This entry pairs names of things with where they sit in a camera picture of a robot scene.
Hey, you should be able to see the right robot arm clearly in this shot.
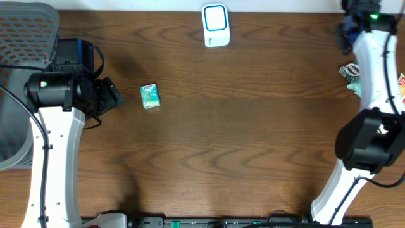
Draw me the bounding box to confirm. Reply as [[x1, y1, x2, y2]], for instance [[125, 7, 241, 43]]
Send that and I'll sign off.
[[309, 0, 404, 227]]

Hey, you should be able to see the white barcode scanner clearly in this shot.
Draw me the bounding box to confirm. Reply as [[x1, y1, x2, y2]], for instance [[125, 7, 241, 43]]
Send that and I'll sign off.
[[201, 3, 230, 48]]

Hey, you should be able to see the teal tissue box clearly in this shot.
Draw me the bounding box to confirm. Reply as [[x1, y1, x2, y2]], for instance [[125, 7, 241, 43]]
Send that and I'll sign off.
[[140, 84, 161, 110]]

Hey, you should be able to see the dark grey plastic basket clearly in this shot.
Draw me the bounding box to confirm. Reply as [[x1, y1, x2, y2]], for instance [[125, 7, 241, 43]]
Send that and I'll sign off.
[[1, 1, 60, 170]]

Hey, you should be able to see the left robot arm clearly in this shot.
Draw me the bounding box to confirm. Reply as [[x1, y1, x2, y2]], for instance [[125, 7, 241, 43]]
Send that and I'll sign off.
[[22, 38, 128, 227]]

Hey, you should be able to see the mint green wipes pack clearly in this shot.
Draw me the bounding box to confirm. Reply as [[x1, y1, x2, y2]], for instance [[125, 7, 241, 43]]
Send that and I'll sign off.
[[347, 79, 362, 97]]

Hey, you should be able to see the cream snack bag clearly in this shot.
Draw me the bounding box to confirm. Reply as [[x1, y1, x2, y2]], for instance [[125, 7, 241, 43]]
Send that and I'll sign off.
[[398, 73, 405, 103]]

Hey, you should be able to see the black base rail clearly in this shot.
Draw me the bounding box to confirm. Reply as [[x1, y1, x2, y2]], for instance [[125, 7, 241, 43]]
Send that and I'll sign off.
[[80, 208, 374, 228]]

